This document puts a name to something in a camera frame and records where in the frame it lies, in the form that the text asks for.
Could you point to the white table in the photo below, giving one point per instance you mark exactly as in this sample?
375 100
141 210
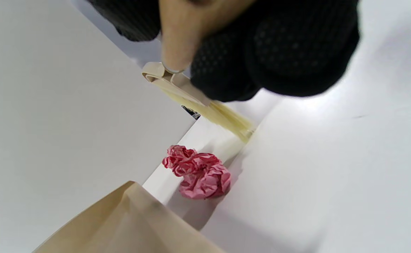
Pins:
332 175

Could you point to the beige plastic dustpan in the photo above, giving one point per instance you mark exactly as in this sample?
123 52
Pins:
128 225

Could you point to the pile of pink paper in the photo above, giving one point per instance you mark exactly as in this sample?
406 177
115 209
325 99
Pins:
202 175

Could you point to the person's right hand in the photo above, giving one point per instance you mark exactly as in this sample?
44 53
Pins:
289 45

